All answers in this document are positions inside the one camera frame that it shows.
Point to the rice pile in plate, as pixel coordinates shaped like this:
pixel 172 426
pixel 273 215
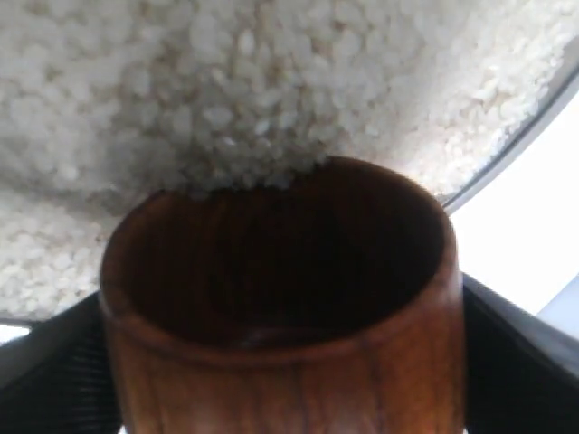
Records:
pixel 105 102

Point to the round metal rice plate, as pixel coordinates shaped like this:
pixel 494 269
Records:
pixel 549 108

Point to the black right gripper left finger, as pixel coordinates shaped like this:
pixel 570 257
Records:
pixel 57 379

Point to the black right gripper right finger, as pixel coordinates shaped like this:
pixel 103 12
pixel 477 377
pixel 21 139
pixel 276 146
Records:
pixel 522 373

